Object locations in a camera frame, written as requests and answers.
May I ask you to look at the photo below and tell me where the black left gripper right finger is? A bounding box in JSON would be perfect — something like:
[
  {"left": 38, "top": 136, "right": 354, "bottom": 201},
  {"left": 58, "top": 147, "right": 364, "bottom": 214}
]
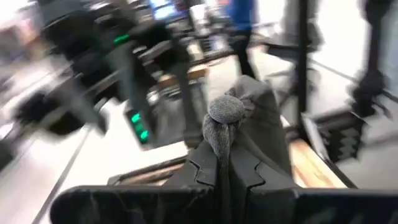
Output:
[{"left": 231, "top": 144, "right": 398, "bottom": 224}]

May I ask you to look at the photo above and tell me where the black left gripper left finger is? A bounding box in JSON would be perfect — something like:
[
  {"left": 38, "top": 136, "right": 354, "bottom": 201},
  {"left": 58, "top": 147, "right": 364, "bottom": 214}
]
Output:
[{"left": 49, "top": 140, "right": 218, "bottom": 224}]

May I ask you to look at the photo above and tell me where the dark grey baseball cap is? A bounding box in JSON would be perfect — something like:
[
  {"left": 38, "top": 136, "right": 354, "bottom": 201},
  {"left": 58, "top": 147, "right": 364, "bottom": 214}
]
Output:
[{"left": 201, "top": 74, "right": 293, "bottom": 224}]

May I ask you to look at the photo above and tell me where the black tripod stand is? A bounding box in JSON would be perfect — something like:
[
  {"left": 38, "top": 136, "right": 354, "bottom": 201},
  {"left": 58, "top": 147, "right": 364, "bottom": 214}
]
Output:
[{"left": 349, "top": 0, "right": 398, "bottom": 121}]

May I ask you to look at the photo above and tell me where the person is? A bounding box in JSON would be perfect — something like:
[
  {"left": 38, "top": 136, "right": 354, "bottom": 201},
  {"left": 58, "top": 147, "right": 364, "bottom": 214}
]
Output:
[{"left": 228, "top": 0, "right": 261, "bottom": 80}]

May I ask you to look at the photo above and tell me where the computer monitor with blue screen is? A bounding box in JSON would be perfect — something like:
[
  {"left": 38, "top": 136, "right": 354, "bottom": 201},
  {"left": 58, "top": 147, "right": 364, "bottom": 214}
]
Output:
[{"left": 148, "top": 0, "right": 187, "bottom": 20}]

